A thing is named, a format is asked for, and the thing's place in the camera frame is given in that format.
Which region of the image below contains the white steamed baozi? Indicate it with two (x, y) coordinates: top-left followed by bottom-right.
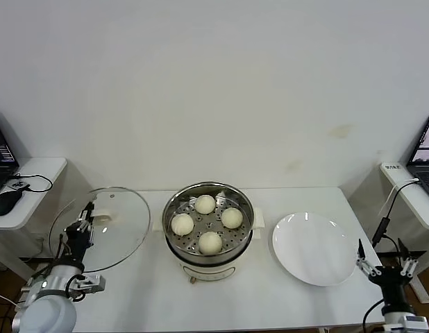
(194, 194), (216, 214)
(171, 213), (195, 237)
(198, 231), (223, 257)
(221, 207), (244, 229)

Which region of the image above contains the stainless steel steamer basket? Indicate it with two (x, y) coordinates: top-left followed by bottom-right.
(162, 181), (255, 259)

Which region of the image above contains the white side table with label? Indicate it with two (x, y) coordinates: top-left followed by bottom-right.
(380, 161), (429, 305)

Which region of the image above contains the black looped laptop cable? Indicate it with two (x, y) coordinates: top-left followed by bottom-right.
(12, 172), (53, 194)

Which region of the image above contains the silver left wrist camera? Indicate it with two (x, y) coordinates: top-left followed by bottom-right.
(67, 273), (107, 299)

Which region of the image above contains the black cable with power adapter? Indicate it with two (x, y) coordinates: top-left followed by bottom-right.
(372, 180), (420, 264)

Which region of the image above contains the grey adapter with QR sticker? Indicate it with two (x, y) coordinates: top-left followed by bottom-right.
(4, 178), (31, 194)

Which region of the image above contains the white floor cable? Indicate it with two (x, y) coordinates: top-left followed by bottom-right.
(0, 289), (19, 309)

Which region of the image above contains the white round plate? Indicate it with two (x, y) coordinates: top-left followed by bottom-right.
(271, 211), (358, 287)

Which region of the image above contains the black laptop beside mouse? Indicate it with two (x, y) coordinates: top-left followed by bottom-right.
(0, 112), (20, 197)

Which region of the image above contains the grey laptop with black screen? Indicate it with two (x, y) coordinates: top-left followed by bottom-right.
(407, 111), (429, 202)

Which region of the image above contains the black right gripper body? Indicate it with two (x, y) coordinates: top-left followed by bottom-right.
(370, 265), (415, 306)

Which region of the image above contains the white electric cooker base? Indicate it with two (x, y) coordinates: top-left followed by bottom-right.
(150, 207), (266, 284)

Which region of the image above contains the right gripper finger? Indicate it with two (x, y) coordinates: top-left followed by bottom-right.
(355, 238), (375, 277)
(397, 237), (419, 278)

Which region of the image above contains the glass lid with cream handle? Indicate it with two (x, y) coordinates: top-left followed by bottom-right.
(48, 186), (151, 273)

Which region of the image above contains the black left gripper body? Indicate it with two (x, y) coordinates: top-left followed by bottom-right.
(63, 221), (96, 264)

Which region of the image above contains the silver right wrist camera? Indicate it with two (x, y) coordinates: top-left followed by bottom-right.
(387, 314), (429, 333)

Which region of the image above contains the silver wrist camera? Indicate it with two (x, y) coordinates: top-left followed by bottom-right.
(67, 273), (107, 299)
(387, 314), (429, 333)

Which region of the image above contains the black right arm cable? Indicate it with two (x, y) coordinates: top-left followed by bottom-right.
(362, 300), (385, 333)

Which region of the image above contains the black computer mouse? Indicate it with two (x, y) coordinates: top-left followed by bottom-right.
(0, 189), (24, 216)

